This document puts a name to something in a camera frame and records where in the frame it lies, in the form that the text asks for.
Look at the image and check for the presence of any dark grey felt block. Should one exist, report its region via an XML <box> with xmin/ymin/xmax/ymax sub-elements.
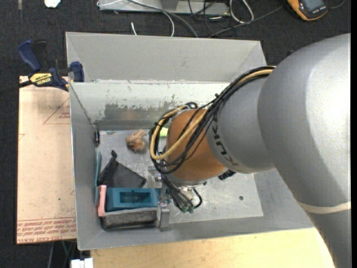
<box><xmin>100</xmin><ymin>207</ymin><xmax>158</xmax><ymax>232</ymax></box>

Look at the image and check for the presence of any brown cardboard board, red print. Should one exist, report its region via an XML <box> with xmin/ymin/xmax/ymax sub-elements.
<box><xmin>16</xmin><ymin>75</ymin><xmax>78</xmax><ymax>245</ymax></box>

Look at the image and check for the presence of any blue open box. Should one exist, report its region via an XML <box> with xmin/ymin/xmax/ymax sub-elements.
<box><xmin>105</xmin><ymin>187</ymin><xmax>160</xmax><ymax>213</ymax></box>

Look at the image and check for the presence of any pink flat block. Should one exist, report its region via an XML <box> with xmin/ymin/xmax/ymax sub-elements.
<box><xmin>97</xmin><ymin>184</ymin><xmax>108</xmax><ymax>218</ymax></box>

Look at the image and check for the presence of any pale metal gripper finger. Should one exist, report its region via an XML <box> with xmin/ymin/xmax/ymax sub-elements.
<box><xmin>147</xmin><ymin>165</ymin><xmax>163</xmax><ymax>190</ymax></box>
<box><xmin>158</xmin><ymin>199</ymin><xmax>171</xmax><ymax>232</ymax></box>

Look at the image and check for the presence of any grey metal bin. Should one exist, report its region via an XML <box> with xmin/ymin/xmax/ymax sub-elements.
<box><xmin>65</xmin><ymin>31</ymin><xmax>315</xmax><ymax>251</ymax></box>

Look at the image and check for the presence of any tan crumpled soft toy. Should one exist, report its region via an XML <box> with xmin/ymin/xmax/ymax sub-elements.
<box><xmin>125</xmin><ymin>129</ymin><xmax>148</xmax><ymax>153</ymax></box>

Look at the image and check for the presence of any teal flat sheet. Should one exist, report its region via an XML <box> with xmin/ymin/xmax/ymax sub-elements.
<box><xmin>94</xmin><ymin>151</ymin><xmax>103</xmax><ymax>207</ymax></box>

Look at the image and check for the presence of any black cylinder on white bracket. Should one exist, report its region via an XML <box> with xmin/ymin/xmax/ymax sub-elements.
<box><xmin>218</xmin><ymin>169</ymin><xmax>237</xmax><ymax>181</ymax></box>

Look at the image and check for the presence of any black flat pouch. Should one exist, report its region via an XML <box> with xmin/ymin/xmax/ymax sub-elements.
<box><xmin>97</xmin><ymin>149</ymin><xmax>147</xmax><ymax>190</ymax></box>

